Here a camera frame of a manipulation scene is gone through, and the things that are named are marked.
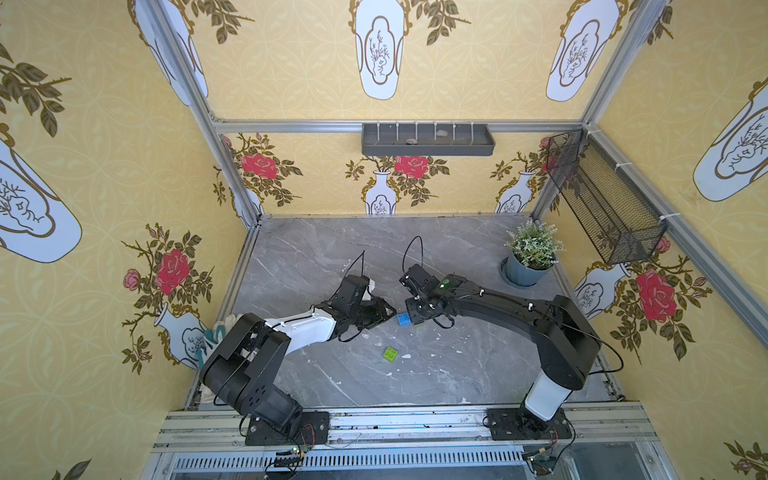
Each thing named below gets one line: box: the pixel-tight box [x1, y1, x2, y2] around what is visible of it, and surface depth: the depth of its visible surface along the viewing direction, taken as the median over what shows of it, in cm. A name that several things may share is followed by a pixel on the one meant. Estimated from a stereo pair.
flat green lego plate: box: [383, 347, 399, 363], surface depth 87 cm
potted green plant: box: [504, 220, 566, 286], surface depth 92 cm
